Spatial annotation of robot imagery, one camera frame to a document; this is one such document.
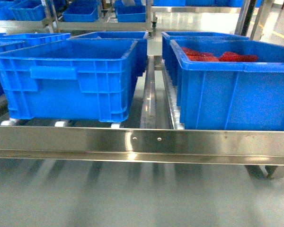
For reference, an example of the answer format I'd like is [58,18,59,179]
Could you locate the stainless steel shelf rack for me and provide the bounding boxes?
[0,0,284,179]

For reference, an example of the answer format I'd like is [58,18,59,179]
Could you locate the blue bin behind right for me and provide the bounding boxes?
[161,31,249,86]

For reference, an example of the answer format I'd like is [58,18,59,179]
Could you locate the empty blue bin front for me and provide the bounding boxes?
[0,39,137,122]

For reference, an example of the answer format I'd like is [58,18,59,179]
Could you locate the blue bin behind middle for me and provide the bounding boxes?
[70,31,149,77]

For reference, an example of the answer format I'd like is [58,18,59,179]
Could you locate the red parts in bin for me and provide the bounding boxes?
[181,46,259,62]

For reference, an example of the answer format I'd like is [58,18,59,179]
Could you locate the blue bin with red parts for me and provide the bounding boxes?
[176,40,284,131]

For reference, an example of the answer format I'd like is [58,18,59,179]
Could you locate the blue bin far left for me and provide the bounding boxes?
[0,33,71,46]

